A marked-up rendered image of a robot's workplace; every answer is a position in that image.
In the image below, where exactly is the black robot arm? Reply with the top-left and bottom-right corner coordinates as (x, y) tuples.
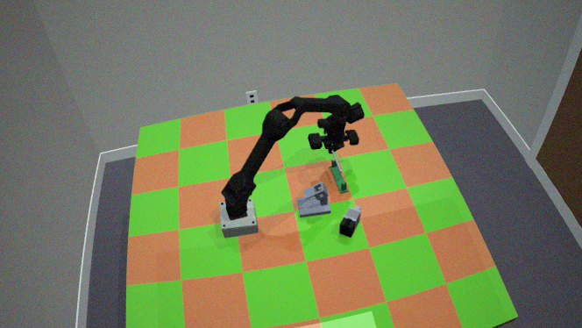
(221, 95), (365, 220)

